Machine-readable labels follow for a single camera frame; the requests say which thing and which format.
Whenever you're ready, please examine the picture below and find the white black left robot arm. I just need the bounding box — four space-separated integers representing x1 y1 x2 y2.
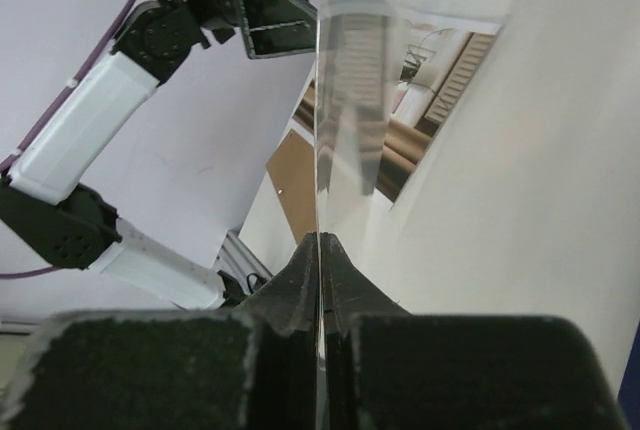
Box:
1 0 317 309

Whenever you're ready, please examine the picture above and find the brown cardboard backing board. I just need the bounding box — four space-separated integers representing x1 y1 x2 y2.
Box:
266 130 316 244

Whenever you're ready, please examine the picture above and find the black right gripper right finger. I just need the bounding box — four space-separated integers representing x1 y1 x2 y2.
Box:
320 233 627 429

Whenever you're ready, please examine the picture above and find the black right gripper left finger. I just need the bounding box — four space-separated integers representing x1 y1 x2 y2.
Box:
1 235 318 429

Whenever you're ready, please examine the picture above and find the printed photo paper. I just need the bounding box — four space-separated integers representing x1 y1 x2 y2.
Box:
239 9 503 271

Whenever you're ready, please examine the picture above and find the aluminium front rail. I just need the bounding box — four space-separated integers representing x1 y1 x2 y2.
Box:
213 230 273 295

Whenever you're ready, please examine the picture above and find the clear acrylic glass sheet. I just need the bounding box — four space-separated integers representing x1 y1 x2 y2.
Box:
313 0 531 381

